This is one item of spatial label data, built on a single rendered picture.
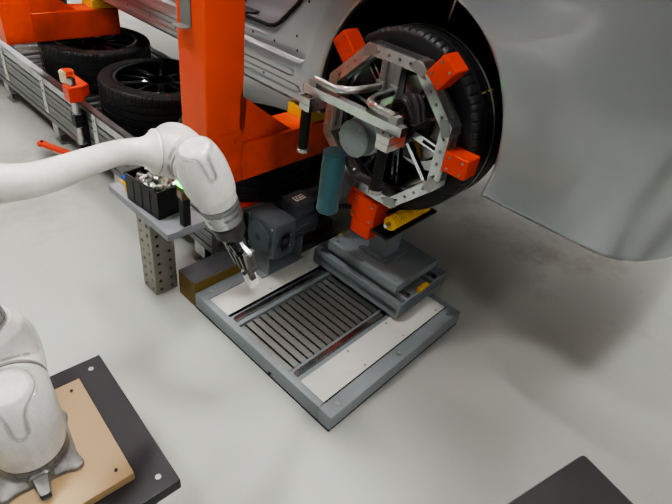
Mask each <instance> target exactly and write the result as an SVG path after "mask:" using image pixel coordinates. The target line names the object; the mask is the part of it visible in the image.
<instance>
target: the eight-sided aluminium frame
mask: <svg viewBox="0 0 672 504"><path fill-rule="evenodd" d="M376 57H377V58H380V59H382V60H383V59H385V60H387V61H389V62H390V63H392V64H395V65H397V64H398V65H400V66H403V68H405V69H407V70H410V71H412V72H415V73H416V74H417V76H418V78H419V80H420V83H421V85H422V87H423V90H424V92H425V94H426V97H427V99H428V101H429V104H430V106H431V108H432V110H433V113H434V115H435V117H436V120H437V122H438V124H439V127H440V133H439V136H438V140H437V144H436V147H435V151H434V155H433V158H432V162H431V166H430V170H429V173H428V177H427V181H424V182H422V183H420V184H417V185H415V186H413V187H410V188H408V189H406V190H404V191H401V192H399V193H397V192H396V191H394V190H392V189H390V188H388V187H387V186H385V185H383V184H382V185H381V188H382V192H381V195H379V196H373V195H370V194H369V193H368V187H369V186H370V184H371V178H370V177H369V176H367V175H365V174H363V173H362V172H361V171H360V169H359V167H358V165H357V163H356V160H355V158H354V157H351V156H349V155H348V154H347V156H346V162H345V170H344V177H343V178H344V179H345V181H346V183H347V184H349V185H350V186H351V187H352V186H354V187H355V188H356V189H358V190H359V191H361V192H362V193H364V194H366V195H368V196H369V197H371V198H373V199H374V200H376V201H378V202H380V203H381V204H383V206H386V207H388V208H392V207H396V206H398V205H400V204H402V203H405V202H407V201H410V200H412V199H414V198H417V197H419V196H422V195H424V194H427V193H430V192H432V191H434V190H436V189H438V188H440V187H442V186H444V184H445V180H446V179H447V174H448V173H446V172H444V171H442V170H441V167H442V164H443V160H444V157H445V153H446V151H449V150H451V149H453V148H455V147H456V143H457V140H458V137H459V134H460V133H461V132H460V130H461V126H462V124H461V121H460V117H459V116H458V114H457V112H456V110H455V107H454V105H453V103H452V100H451V98H450V96H449V93H448V91H447V89H446V88H445V89H442V90H439V91H437V90H436V89H435V87H434V85H433V84H432V82H431V80H430V78H429V77H428V75H427V74H426V73H427V71H428V70H429V69H430V68H431V67H432V66H433V65H434V64H435V61H434V60H433V59H431V58H429V57H428V56H426V57H425V56H423V55H420V54H417V53H415V52H412V51H409V50H407V49H404V48H401V47H399V46H396V45H393V44H391V43H388V41H386V42H385V41H383V40H376V41H370V42H368V43H367V44H366V45H363V47H362V48H361V49H360V50H359V51H357V52H356V53H355V54H354V55H352V56H351V57H350V58H349V59H348V60H346V61H345V62H344V63H343V64H341V65H340V66H339V67H338V68H337V69H335V70H333V72H332V73H330V77H329V80H328V81H329V82H332V83H334V84H337V85H342V86H347V82H348V79H349V78H350V77H352V76H353V75H354V74H356V73H357V72H358V71H360V70H361V69H362V68H363V67H365V66H366V65H367V64H369V63H370V62H371V61H373V60H374V59H375V58H376ZM444 101H445V102H444ZM437 104H438V105H437ZM450 115H451V116H450ZM342 116H343V110H341V109H339V108H337V107H335V106H333V105H331V104H329V103H327V108H326V110H325V118H324V124H323V132H324V135H325V138H326V139H327V141H328V143H329V146H336V147H340V148H342V149H343V147H342V145H341V142H340V135H339V134H340V129H341V123H342Z"/></svg>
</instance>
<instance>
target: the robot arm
mask: <svg viewBox="0 0 672 504"><path fill-rule="evenodd" d="M123 165H138V166H143V167H145V168H147V169H148V170H149V171H150V172H151V173H152V174H153V175H159V176H163V177H167V178H170V179H173V180H177V181H178V182H179V184H180V185H181V187H182V188H183V190H184V192H185V194H186V195H187V197H188V198H189V199H190V200H191V201H192V202H193V204H195V205H196V206H197V208H198V209H199V212H200V214H201V215H202V217H203V219H204V221H205V223H206V226H208V227H209V228H210V229H211V230H212V231H213V233H214V235H215V237H216V239H217V240H218V241H220V242H223V244H224V245H225V247H226V249H227V251H228V252H229V254H230V256H231V258H232V259H233V261H234V263H235V264H237V265H238V267H239V268H240V269H242V270H241V272H242V275H243V277H244V279H245V281H246V283H247V286H248V288H250V289H251V290H252V289H253V288H255V287H256V286H257V285H259V284H260V282H259V279H258V277H257V275H256V271H257V270H258V268H257V264H256V260H255V256H254V254H255V251H254V250H253V249H248V247H247V244H246V239H245V237H244V236H243V235H244V233H245V230H246V226H245V223H244V220H243V210H242V207H241V205H240V202H239V199H238V196H237V194H236V185H235V181H234V178H233V175H232V172H231V169H230V167H229V165H228V163H227V160H226V158H225V156H224V155H223V153H222V152H221V150H220V149H219V148H218V146H217V145H216V144H215V143H214V142H213V141H212V140H211V139H209V138H208V137H205V136H199V135H198V134H197V133H196V132H195V131H193V130H192V129H191V128H189V127H188V126H186V125H183V124H181V123H177V122H167V123H163V124H161V125H159V126H158V127H157V128H154V129H150V130H149V131H148V132H147V133H146V134H145V135H144V136H141V137H137V138H127V139H119V140H113V141H108V142H104V143H100V144H96V145H93V146H89V147H86V148H82V149H79V150H75V151H72V152H68V153H65V154H61V155H58V156H54V157H51V158H47V159H43V160H39V161H34V162H27V163H16V164H5V163H0V204H5V203H11V202H17V201H23V200H28V199H32V198H37V197H41V196H44V195H48V194H51V193H54V192H57V191H60V190H62V189H65V188H67V187H69V186H72V185H74V184H76V183H79V182H81V181H83V180H86V179H88V178H90V177H93V176H95V175H97V174H100V173H102V172H104V171H107V170H109V169H112V168H114V167H118V166H123ZM67 421H68V415H67V412H66V411H64V410H61V408H60V405H59V403H58V399H57V396H56V393H55V391H54V388H53V385H52V382H51V380H50V377H49V374H48V369H47V362H46V357H45V353H44V349H43V346H42V343H41V340H40V337H39V335H38V332H37V330H36V328H35V326H34V325H33V323H32V322H31V321H30V320H29V319H28V318H27V317H25V316H24V315H22V314H21V312H20V311H19V310H17V309H16V308H14V307H12V306H7V305H0V504H9V503H10V502H12V501H13V500H14V499H15V498H17V497H18V496H20V495H22V494H24V493H26V492H28V491H30V490H32V489H35V488H36V490H37V492H38V494H39V496H40V498H41V500H44V501H45V500H47V499H49V498H51V496H52V486H51V481H52V480H54V479H56V478H58V477H60V476H62V475H65V474H67V473H71V472H76V471H79V470H80V469H82V468H83V466H84V460H83V458H82V457H81V456H80V455H79V453H78V452H77V450H76V447H75V444H74V441H73V438H72V435H71V433H70V430H69V427H68V423H67Z"/></svg>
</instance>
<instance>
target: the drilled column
mask: <svg viewBox="0 0 672 504"><path fill-rule="evenodd" d="M136 218H137V226H138V234H139V242H140V250H141V258H142V266H143V273H144V281H145V284H146V285H147V286H148V287H149V288H150V289H151V290H152V291H153V292H154V293H155V294H156V295H160V294H162V293H164V292H166V291H168V290H170V289H173V288H175V287H177V273H176V260H175V247H174V240H172V241H169V242H168V241H167V240H165V239H164V238H163V237H162V236H161V235H160V234H159V233H157V232H156V231H155V230H154V229H153V228H152V227H150V226H149V225H148V224H147V223H146V222H145V221H144V220H142V219H141V218H140V217H139V216H138V215H137V214H136ZM172 283H173V285H171V284H172Z"/></svg>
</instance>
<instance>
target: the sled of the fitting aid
mask: <svg viewBox="0 0 672 504"><path fill-rule="evenodd" d="M328 242H329V241H327V242H325V243H323V244H321V245H319V246H317V247H315V251H314V259H313V260H314V261H315V262H316V263H318V264H319V265H321V266H322V267H323V268H325V269H326V270H328V271H329V272H330V273H332V274H333V275H335V276H336V277H337V278H339V279H340V280H341V281H343V282H344V283H346V284H347V285H348V286H350V287H351V288H353V289H354V290H355V291H357V292H358V293H360V294H361V295H362V296H364V297H365V298H366V299H368V300H369V301H371V302H372V303H373V304H375V305H376V306H378V307H379V308H380V309H382V310H383V311H385V312H386V313H387V314H389V315H390V316H392V317H393V318H394V319H397V318H398V317H400V316H401V315H403V314H404V313H405V312H407V311H408V310H409V309H411V308H412V307H413V306H415V305H416V304H418V303H419V302H420V301H422V300H423V299H424V298H426V297H427V296H428V295H430V294H431V293H433V292H434V291H435V290H437V289H438V288H439V287H441V286H442V285H443V283H444V280H445V277H446V274H447V272H445V271H444V270H442V269H441V268H439V267H437V266H436V265H435V267H434V268H433V269H431V270H430V271H428V272H427V273H425V274H424V275H422V276H421V277H420V278H418V279H417V280H415V281H414V282H412V283H411V284H409V285H408V286H406V287H405V288H403V289H402V290H400V291H399V292H398V293H396V294H394V293H392V292H391V291H389V290H388V289H386V288H385V287H384V286H382V285H381V284H379V283H378V282H376V281H375V280H373V279H372V278H370V277H369V276H368V275H366V274H365V273H363V272H362V271H360V270H359V269H357V268H356V267H355V266H353V265H352V264H350V263H349V262H347V261H346V260H344V259H343V258H341V257H340V256H339V255H337V254H336V253H334V252H333V251H331V250H330V249H328Z"/></svg>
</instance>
